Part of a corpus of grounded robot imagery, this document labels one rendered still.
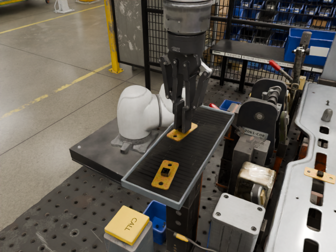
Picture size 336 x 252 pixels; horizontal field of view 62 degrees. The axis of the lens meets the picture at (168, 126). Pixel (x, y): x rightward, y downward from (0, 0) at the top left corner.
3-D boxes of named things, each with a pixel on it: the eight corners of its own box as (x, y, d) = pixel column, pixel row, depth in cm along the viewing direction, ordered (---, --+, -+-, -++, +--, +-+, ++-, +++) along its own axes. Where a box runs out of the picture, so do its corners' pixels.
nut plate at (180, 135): (178, 142, 65) (178, 138, 64) (165, 136, 67) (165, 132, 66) (198, 126, 70) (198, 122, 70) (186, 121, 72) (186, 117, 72)
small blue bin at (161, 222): (162, 248, 96) (162, 233, 91) (138, 236, 99) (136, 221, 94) (176, 224, 104) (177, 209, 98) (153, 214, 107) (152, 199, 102)
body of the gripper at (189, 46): (157, 29, 54) (158, 74, 60) (193, 38, 50) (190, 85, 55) (180, 22, 59) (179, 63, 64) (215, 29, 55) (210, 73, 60)
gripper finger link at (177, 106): (177, 105, 64) (174, 104, 64) (176, 130, 68) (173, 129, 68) (184, 100, 65) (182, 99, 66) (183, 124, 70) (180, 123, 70)
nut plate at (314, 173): (335, 176, 82) (336, 173, 82) (334, 184, 80) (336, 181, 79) (305, 167, 86) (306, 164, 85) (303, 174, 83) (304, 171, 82)
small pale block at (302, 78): (285, 144, 142) (305, 79, 121) (278, 142, 144) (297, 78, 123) (286, 141, 145) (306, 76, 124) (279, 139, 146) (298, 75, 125)
